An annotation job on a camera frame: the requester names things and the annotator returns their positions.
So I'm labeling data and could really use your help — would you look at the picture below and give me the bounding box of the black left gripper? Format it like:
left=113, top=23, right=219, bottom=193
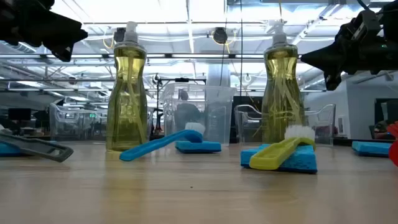
left=0, top=0, right=89, bottom=62

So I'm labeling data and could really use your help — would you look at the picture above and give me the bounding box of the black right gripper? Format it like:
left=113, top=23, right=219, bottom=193
left=300, top=27, right=398, bottom=91

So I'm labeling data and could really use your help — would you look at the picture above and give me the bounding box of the yellow dish soap pump bottle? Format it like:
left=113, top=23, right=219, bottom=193
left=261, top=19, right=307, bottom=144
left=106, top=21, right=149, bottom=152

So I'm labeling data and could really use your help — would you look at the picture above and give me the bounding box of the blue cellulose sponge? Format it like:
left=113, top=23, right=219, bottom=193
left=351, top=141, right=398, bottom=158
left=239, top=143, right=318, bottom=174
left=0, top=140, right=58, bottom=157
left=175, top=140, right=222, bottom=154

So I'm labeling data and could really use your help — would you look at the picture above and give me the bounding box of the lime green dish brush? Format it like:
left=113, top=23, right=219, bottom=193
left=249, top=124, right=317, bottom=171

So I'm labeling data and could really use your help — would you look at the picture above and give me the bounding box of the red dish brush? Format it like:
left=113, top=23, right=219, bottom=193
left=386, top=120, right=398, bottom=168

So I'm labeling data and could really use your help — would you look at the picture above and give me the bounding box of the grey dish brush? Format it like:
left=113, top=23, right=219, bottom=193
left=0, top=124, right=75, bottom=163

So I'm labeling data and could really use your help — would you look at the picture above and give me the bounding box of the blue dish brush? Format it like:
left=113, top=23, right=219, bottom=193
left=119, top=122, right=206, bottom=162

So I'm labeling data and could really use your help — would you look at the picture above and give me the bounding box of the low clear plastic bin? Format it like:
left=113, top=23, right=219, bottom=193
left=49, top=101, right=155, bottom=142
left=234, top=103, right=337, bottom=147

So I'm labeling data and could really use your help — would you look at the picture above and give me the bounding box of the large black screen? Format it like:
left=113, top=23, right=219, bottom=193
left=231, top=95, right=265, bottom=142

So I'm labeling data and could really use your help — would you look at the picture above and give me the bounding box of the small black monitor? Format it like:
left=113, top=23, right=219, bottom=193
left=7, top=108, right=32, bottom=122

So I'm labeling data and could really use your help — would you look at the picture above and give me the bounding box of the tall clear plastic tub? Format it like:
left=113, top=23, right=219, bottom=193
left=160, top=82, right=238, bottom=147

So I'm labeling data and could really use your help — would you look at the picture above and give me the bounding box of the black ceiling cable reel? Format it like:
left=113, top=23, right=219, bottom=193
left=212, top=26, right=229, bottom=45
left=113, top=27, right=127, bottom=44

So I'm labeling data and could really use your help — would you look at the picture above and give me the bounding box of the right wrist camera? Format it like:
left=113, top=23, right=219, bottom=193
left=351, top=9, right=381, bottom=41

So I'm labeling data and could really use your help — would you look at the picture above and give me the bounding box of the black hanging cable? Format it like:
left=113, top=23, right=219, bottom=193
left=239, top=0, right=244, bottom=97

